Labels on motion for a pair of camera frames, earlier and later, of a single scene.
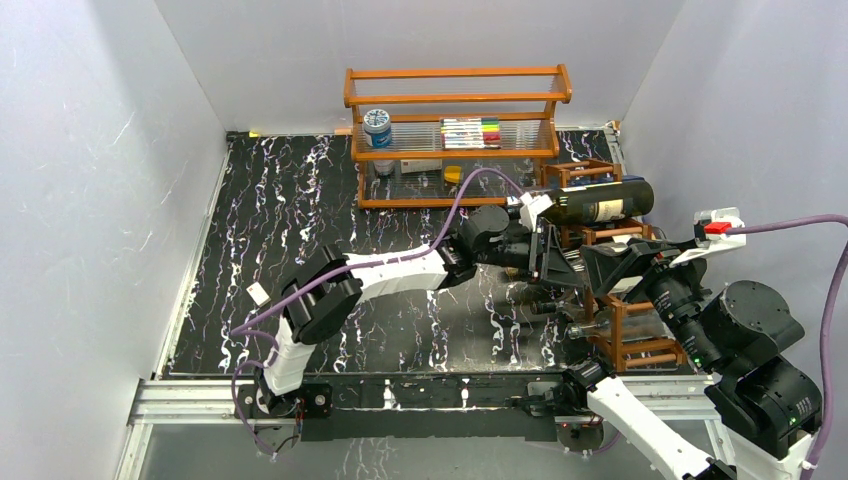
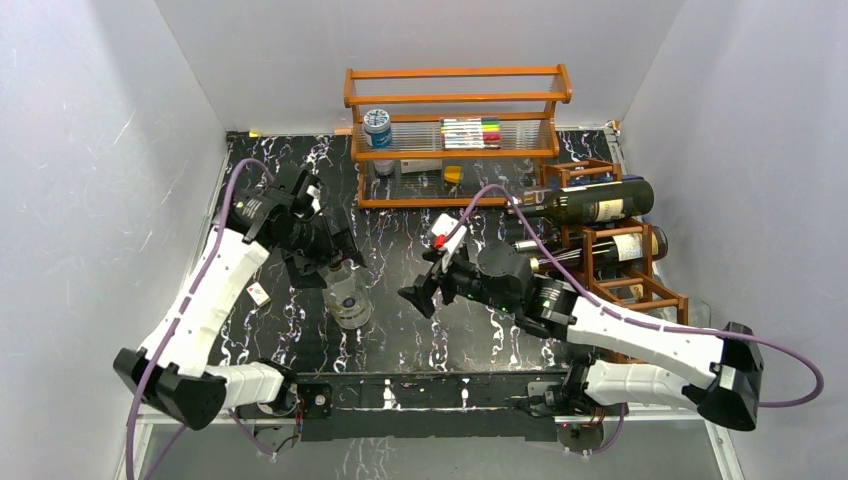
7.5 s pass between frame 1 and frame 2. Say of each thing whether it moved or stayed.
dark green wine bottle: stayed
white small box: stayed
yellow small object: stayed
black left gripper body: moved
